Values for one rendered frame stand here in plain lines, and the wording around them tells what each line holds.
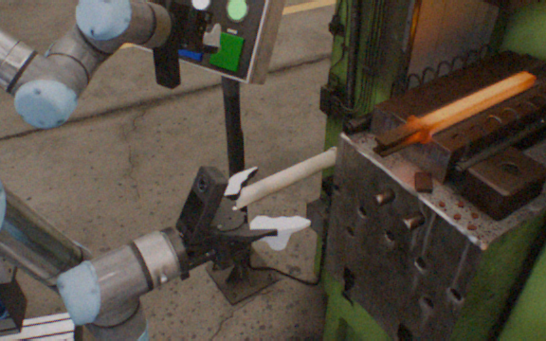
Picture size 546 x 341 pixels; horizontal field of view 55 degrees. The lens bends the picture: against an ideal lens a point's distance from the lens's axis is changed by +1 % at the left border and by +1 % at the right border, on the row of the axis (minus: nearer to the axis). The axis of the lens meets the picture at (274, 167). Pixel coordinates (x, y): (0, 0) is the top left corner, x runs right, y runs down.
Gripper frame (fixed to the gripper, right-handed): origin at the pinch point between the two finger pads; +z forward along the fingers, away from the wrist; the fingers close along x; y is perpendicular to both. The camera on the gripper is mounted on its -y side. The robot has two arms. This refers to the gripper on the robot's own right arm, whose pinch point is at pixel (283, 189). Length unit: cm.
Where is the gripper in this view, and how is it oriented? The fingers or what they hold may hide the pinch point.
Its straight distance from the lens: 82.9
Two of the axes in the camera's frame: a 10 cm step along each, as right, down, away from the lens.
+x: 5.6, 5.4, -6.3
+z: 8.3, -3.6, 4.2
